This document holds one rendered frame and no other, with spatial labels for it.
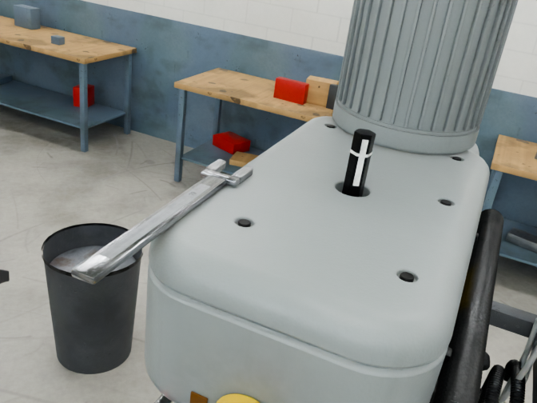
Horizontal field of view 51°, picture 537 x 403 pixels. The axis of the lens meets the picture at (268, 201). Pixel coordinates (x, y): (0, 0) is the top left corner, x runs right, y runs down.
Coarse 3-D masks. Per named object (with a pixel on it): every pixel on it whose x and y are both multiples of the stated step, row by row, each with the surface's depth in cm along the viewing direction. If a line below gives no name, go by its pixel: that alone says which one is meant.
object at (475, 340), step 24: (480, 216) 80; (480, 240) 71; (480, 264) 66; (480, 288) 61; (480, 312) 57; (456, 336) 53; (480, 336) 54; (456, 360) 50; (480, 360) 51; (456, 384) 47; (480, 384) 49
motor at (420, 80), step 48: (384, 0) 67; (432, 0) 64; (480, 0) 64; (384, 48) 68; (432, 48) 66; (480, 48) 67; (336, 96) 79; (384, 96) 70; (432, 96) 69; (480, 96) 71; (384, 144) 72; (432, 144) 71
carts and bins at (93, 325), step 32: (96, 224) 294; (64, 256) 285; (64, 288) 259; (96, 288) 258; (128, 288) 271; (64, 320) 269; (96, 320) 268; (128, 320) 283; (64, 352) 281; (96, 352) 278; (128, 352) 296
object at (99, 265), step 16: (208, 176) 56; (224, 176) 56; (240, 176) 57; (192, 192) 52; (208, 192) 52; (160, 208) 49; (176, 208) 49; (192, 208) 50; (144, 224) 46; (160, 224) 46; (128, 240) 43; (144, 240) 44; (96, 256) 41; (112, 256) 41; (128, 256) 42; (80, 272) 39; (96, 272) 39
